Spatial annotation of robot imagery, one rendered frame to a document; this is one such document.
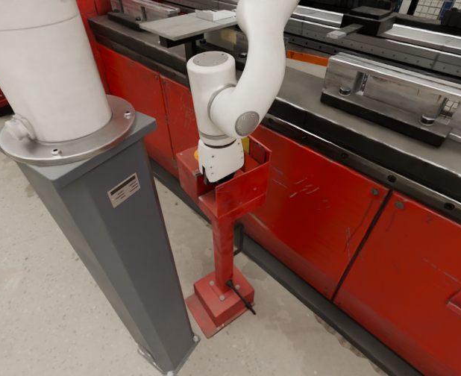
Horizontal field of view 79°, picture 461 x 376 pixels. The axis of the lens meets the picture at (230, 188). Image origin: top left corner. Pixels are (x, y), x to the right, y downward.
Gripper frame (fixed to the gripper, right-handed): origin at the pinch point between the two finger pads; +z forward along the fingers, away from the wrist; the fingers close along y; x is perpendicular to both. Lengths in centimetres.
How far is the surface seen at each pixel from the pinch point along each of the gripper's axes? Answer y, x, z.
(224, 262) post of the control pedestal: 2.7, -2.4, 39.0
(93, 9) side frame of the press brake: -12, -130, -15
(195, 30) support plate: -16.9, -36.0, -24.2
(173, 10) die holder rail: -30, -77, -20
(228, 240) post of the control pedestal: -0.2, -2.4, 28.0
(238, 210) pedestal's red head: -0.2, 4.9, 4.9
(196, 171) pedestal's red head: 4.6, -5.3, -3.9
